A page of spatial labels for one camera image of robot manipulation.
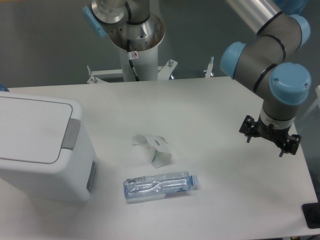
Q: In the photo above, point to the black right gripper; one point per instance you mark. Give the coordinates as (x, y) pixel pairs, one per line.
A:
(288, 144)

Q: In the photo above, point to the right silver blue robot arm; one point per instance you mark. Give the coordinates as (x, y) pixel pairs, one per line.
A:
(263, 69)

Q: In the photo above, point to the left silver robot arm base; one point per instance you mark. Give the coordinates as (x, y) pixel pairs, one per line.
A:
(129, 23)

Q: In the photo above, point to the grey trash can lid button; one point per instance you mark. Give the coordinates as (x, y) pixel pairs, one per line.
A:
(71, 134)

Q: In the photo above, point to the white plastic trash can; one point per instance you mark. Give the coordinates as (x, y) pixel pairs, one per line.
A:
(32, 128)

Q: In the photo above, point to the black device at table edge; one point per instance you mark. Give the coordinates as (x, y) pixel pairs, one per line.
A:
(311, 212)

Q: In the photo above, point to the crushed clear plastic bottle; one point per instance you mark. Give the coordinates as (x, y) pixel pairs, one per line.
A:
(145, 187)

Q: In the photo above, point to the blue object at left edge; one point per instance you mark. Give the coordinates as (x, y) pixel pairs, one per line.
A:
(3, 88)

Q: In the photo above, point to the white metal stand frame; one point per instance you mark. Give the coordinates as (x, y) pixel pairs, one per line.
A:
(115, 75)

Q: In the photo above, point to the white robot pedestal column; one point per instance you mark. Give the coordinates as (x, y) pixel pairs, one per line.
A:
(145, 64)

